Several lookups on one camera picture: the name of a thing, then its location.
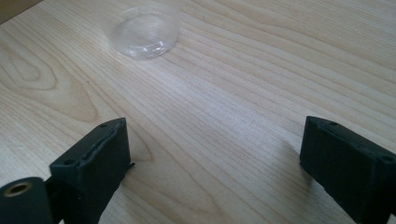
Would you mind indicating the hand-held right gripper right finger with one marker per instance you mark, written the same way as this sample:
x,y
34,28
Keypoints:
x,y
351,171

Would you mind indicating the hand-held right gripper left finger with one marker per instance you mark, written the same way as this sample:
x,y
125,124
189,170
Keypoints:
x,y
90,174

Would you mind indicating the clear plastic cup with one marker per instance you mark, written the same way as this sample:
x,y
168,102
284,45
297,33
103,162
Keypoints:
x,y
146,32

